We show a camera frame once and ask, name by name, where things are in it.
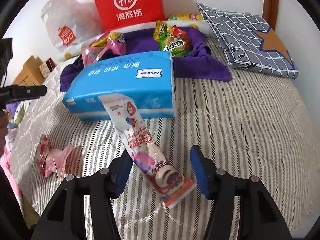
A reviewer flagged long pink cake bar packet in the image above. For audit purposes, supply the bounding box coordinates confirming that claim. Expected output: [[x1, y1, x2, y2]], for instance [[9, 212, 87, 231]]
[[99, 94, 196, 208]]

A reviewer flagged red white strawberry snack packet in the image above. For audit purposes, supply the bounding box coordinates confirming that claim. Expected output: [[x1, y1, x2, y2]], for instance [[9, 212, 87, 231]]
[[35, 134, 74, 179]]

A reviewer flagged blue tissue pack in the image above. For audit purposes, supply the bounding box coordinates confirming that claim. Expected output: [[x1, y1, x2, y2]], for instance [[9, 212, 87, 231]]
[[62, 51, 176, 121]]

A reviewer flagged pink yellow snack bag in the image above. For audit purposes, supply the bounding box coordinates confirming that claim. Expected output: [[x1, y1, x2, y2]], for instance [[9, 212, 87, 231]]
[[82, 31, 126, 67]]

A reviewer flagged green snack packet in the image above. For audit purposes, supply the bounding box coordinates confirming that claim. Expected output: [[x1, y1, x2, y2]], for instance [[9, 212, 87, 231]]
[[158, 34, 191, 57]]

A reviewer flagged gold yellow snack packet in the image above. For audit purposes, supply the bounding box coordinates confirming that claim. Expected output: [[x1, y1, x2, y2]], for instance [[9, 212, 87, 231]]
[[153, 20, 173, 42]]

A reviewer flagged left hand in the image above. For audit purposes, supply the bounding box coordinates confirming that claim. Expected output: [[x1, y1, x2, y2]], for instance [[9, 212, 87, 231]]
[[0, 110, 9, 157]]

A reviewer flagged wooden cabinet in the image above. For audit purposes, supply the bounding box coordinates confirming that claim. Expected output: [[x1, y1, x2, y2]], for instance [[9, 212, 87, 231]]
[[12, 56, 44, 86]]

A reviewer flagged patterned brown box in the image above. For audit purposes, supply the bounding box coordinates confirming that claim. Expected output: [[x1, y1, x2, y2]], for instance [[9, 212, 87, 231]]
[[39, 58, 56, 79]]

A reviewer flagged rolled printed plastic mat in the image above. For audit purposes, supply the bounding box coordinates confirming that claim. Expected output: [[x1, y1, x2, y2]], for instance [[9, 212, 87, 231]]
[[58, 20, 215, 62]]

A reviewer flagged striped quilted mattress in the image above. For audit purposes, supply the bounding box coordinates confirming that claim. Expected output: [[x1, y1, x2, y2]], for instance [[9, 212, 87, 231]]
[[10, 64, 318, 239]]

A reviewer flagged translucent Miniso plastic bag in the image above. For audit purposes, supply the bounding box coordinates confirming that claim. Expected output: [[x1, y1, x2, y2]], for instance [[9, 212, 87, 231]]
[[41, 0, 102, 52]]

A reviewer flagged purple towel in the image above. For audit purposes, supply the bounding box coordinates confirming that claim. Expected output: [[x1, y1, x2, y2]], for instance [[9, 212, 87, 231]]
[[60, 27, 233, 92]]

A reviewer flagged grey checked star cushion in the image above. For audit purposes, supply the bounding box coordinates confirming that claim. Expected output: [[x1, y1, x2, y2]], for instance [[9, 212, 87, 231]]
[[197, 3, 300, 80]]

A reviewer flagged red Haidilao paper bag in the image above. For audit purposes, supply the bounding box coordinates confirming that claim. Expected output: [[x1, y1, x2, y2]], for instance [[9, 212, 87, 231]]
[[94, 0, 165, 31]]

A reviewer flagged yellow Lays chips bag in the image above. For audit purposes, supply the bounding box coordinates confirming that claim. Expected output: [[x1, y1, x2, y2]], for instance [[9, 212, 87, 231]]
[[168, 14, 203, 21]]

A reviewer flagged brown wooden door frame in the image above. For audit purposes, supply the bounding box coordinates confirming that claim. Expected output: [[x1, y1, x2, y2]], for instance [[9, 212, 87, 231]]
[[262, 0, 279, 30]]

